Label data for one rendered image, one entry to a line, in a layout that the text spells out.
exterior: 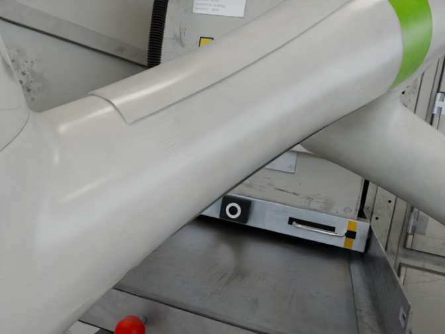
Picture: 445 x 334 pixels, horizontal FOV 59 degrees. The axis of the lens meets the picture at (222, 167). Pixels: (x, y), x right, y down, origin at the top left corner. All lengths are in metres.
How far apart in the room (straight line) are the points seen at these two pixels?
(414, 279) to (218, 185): 0.95
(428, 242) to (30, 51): 1.04
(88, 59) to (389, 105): 0.75
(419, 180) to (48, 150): 0.45
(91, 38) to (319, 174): 0.62
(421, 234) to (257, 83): 0.91
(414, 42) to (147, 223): 0.26
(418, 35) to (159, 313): 0.39
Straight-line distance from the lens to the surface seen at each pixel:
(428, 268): 1.15
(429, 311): 1.17
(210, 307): 0.49
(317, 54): 0.27
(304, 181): 0.83
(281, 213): 0.83
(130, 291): 0.50
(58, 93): 1.01
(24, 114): 0.17
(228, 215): 0.83
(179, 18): 0.94
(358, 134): 0.51
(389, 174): 0.54
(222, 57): 0.24
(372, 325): 0.55
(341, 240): 0.83
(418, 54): 0.37
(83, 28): 1.02
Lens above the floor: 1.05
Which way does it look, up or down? 5 degrees down
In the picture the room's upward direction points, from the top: 10 degrees clockwise
